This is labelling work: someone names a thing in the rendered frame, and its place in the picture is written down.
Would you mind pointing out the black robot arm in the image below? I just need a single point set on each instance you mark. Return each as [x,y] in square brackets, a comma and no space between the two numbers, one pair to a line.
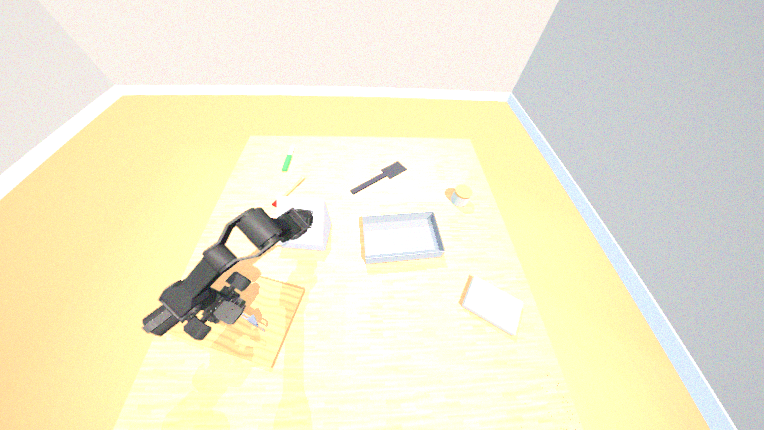
[182,300]

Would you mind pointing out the light brown wooden board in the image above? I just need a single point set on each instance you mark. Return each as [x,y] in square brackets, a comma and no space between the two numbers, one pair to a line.
[274,305]

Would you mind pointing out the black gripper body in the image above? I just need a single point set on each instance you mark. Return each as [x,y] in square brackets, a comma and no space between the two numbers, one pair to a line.
[196,328]

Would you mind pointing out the grey rectangular roasting tin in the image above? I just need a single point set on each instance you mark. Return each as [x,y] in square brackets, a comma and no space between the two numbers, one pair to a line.
[401,237]

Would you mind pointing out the white cylinder with orange top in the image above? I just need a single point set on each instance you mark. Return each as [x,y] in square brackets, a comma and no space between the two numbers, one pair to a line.
[461,195]

